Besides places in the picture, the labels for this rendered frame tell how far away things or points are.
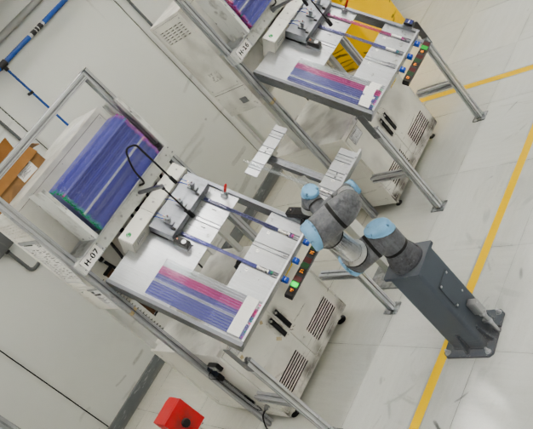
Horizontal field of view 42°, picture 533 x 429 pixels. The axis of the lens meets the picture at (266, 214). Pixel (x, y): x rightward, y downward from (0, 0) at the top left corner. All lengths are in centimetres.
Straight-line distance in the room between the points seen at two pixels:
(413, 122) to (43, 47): 249
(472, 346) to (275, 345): 97
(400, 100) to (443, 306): 178
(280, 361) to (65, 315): 173
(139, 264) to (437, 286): 135
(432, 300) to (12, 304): 271
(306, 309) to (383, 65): 142
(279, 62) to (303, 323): 146
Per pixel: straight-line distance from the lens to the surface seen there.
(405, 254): 292
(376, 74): 398
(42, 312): 476
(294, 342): 368
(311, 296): 375
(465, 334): 320
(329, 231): 249
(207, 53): 407
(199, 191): 342
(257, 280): 322
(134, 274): 331
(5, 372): 470
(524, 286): 339
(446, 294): 305
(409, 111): 451
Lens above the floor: 227
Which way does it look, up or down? 24 degrees down
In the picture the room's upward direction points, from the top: 45 degrees counter-clockwise
